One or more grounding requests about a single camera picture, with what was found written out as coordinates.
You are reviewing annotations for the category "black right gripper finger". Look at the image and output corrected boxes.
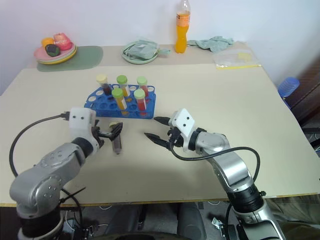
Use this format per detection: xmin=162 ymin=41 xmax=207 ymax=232
xmin=144 ymin=132 xmax=174 ymax=151
xmin=153 ymin=116 xmax=173 ymax=127

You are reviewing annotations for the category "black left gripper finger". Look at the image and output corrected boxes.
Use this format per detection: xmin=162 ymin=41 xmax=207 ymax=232
xmin=109 ymin=122 xmax=124 ymax=141
xmin=97 ymin=130 xmax=117 ymax=144

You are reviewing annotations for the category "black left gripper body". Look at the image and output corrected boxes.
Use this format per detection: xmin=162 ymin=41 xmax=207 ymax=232
xmin=90 ymin=119 xmax=106 ymax=149

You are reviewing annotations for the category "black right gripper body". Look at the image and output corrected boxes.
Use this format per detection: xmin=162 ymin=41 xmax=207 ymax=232
xmin=166 ymin=125 xmax=186 ymax=151

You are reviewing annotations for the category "brown test tube yellow cap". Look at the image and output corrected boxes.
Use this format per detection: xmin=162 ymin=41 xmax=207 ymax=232
xmin=108 ymin=121 xmax=124 ymax=156
xmin=95 ymin=74 xmax=112 ymax=96

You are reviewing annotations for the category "blue test tube rack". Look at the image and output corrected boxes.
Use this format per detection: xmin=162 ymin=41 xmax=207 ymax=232
xmin=83 ymin=84 xmax=157 ymax=120

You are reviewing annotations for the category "red test tube green cap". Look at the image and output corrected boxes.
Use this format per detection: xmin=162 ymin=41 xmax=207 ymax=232
xmin=132 ymin=88 xmax=149 ymax=119
xmin=136 ymin=76 xmax=150 ymax=99

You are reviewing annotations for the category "yellow test tube green cap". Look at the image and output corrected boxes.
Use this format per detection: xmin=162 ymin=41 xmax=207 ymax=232
xmin=111 ymin=87 xmax=129 ymax=117
xmin=116 ymin=74 xmax=131 ymax=98

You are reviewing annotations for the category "light green plate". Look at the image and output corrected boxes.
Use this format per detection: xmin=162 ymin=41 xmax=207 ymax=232
xmin=121 ymin=40 xmax=160 ymax=65

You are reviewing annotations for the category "green placemat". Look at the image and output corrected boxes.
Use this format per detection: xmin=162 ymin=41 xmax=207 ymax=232
xmin=36 ymin=45 xmax=104 ymax=73

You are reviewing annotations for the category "yellow plate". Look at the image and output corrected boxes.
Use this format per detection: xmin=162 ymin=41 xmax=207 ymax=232
xmin=36 ymin=46 xmax=78 ymax=66

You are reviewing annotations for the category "dark rounded shape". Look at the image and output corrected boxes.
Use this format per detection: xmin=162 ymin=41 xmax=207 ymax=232
xmin=174 ymin=202 xmax=209 ymax=240

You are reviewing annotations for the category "orange soda bottle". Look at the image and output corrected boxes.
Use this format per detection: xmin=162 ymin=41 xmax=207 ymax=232
xmin=174 ymin=0 xmax=192 ymax=54

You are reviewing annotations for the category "light green cloth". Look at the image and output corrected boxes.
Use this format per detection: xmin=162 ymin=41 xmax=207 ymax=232
xmin=186 ymin=35 xmax=235 ymax=53

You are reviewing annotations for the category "dark green toy fruit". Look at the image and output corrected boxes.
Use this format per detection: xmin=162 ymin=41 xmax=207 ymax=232
xmin=44 ymin=43 xmax=61 ymax=57

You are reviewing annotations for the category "clear plastic zip bag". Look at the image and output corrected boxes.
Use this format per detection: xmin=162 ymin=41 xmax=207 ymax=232
xmin=213 ymin=48 xmax=263 ymax=71

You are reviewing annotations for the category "pink plate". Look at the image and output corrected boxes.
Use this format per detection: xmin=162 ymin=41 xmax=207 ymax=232
xmin=33 ymin=42 xmax=76 ymax=62

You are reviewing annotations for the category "red toy apple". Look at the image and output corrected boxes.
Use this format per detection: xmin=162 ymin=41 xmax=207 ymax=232
xmin=52 ymin=32 xmax=74 ymax=51

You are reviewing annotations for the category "orange toy fruit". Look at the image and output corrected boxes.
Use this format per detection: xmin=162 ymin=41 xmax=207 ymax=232
xmin=40 ymin=37 xmax=55 ymax=49

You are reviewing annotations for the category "blue ribbed plastic bottle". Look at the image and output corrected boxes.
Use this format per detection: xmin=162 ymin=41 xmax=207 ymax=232
xmin=277 ymin=76 xmax=301 ymax=101

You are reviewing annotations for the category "dark wooden furniture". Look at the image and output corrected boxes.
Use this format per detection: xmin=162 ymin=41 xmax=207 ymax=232
xmin=284 ymin=56 xmax=320 ymax=153

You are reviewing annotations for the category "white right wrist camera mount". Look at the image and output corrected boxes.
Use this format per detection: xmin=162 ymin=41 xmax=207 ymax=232
xmin=167 ymin=107 xmax=199 ymax=153

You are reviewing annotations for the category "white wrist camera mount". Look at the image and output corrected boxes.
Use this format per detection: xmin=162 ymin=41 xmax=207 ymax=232
xmin=167 ymin=107 xmax=199 ymax=153
xmin=67 ymin=107 xmax=105 ymax=153

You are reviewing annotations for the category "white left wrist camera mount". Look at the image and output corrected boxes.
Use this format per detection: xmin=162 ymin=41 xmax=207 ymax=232
xmin=67 ymin=107 xmax=105 ymax=153

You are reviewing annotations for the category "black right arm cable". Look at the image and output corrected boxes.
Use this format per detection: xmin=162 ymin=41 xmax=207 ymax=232
xmin=170 ymin=145 xmax=261 ymax=185

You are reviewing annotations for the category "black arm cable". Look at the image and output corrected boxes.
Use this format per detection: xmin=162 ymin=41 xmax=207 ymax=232
xmin=170 ymin=145 xmax=261 ymax=185
xmin=9 ymin=111 xmax=72 ymax=177

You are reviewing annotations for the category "black cable under table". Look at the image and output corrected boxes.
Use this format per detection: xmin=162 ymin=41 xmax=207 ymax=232
xmin=59 ymin=185 xmax=87 ymax=235

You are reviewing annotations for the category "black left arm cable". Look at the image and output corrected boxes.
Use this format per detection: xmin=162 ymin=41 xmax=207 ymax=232
xmin=9 ymin=111 xmax=72 ymax=177

